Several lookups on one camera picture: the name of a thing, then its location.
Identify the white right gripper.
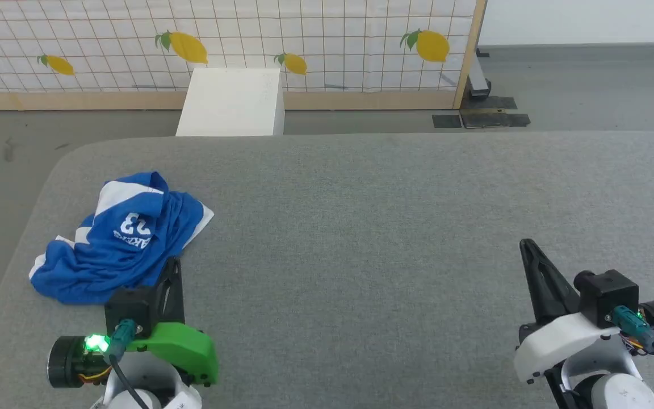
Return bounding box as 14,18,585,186
513,239,644,388

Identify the white partition board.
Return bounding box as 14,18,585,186
478,0,654,48

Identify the lemon print partition panel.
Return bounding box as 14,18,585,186
0,0,488,111

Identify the blue and white jersey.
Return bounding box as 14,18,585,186
29,172,215,306

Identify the large dark floor tape patch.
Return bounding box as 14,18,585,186
459,96,531,129

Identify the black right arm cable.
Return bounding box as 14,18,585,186
611,305,654,382

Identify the white rectangular box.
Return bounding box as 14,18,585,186
175,68,286,137

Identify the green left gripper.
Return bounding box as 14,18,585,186
127,257,220,387

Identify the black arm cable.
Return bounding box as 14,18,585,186
611,305,654,382
103,319,152,409

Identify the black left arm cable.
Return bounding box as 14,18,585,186
103,319,152,409

